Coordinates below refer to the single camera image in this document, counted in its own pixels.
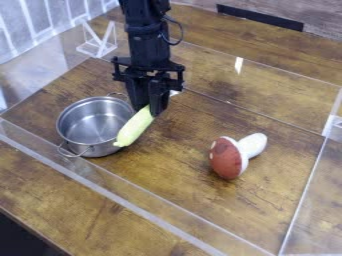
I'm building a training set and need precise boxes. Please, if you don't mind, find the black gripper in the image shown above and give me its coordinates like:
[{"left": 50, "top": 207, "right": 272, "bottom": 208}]
[{"left": 113, "top": 28, "right": 185, "bottom": 117}]

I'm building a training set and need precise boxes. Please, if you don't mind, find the green handled metal spoon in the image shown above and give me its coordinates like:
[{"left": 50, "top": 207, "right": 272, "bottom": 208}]
[{"left": 113, "top": 106, "right": 155, "bottom": 148}]

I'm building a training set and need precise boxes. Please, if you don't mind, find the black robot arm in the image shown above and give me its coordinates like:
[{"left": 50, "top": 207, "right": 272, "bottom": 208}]
[{"left": 113, "top": 0, "right": 186, "bottom": 117}]

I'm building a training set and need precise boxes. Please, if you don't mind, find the stainless steel pot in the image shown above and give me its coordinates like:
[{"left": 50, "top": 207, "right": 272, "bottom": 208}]
[{"left": 56, "top": 92, "right": 135, "bottom": 158}]

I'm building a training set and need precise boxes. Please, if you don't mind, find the red plush mushroom toy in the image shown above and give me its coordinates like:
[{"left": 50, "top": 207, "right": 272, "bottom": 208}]
[{"left": 209, "top": 133, "right": 268, "bottom": 180}]

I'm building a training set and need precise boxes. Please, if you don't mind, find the black bar on table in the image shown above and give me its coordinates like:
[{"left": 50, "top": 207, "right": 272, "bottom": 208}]
[{"left": 217, "top": 4, "right": 305, "bottom": 32}]

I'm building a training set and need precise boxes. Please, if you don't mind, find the clear acrylic triangle bracket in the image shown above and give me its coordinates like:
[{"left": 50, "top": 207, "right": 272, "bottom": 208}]
[{"left": 76, "top": 21, "right": 118, "bottom": 58}]

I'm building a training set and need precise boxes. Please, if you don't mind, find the clear acrylic enclosure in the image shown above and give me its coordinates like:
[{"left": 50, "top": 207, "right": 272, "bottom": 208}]
[{"left": 0, "top": 19, "right": 342, "bottom": 256}]

